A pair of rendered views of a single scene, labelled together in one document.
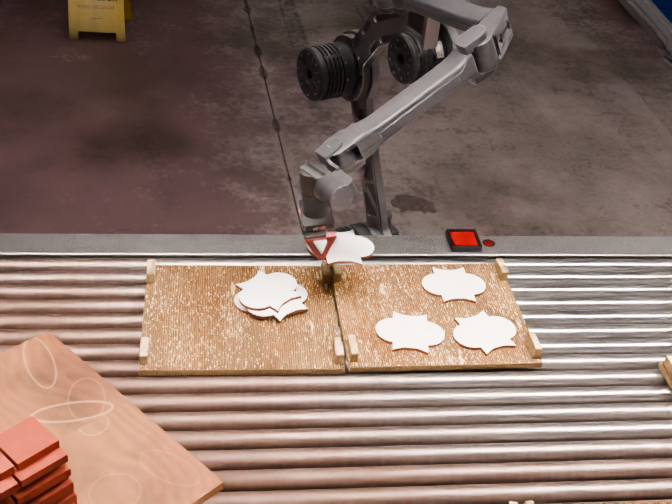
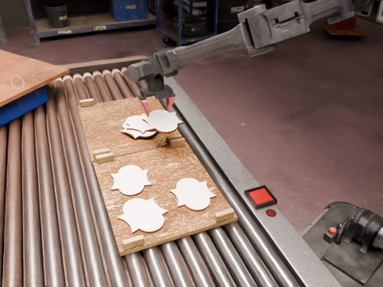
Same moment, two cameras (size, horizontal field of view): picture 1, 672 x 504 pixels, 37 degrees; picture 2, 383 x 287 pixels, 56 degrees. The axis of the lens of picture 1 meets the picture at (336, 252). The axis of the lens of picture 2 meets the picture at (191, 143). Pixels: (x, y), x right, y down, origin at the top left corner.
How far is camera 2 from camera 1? 2.05 m
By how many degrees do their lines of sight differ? 62
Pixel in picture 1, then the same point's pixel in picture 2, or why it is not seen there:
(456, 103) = not seen: outside the picture
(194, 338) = (103, 114)
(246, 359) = (91, 130)
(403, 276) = (191, 171)
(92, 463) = not seen: outside the picture
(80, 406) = (20, 82)
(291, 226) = not seen: outside the picture
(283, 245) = (202, 128)
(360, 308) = (149, 158)
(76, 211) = (335, 144)
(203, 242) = (188, 106)
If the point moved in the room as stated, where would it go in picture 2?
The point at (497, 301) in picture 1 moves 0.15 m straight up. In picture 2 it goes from (186, 219) to (187, 180)
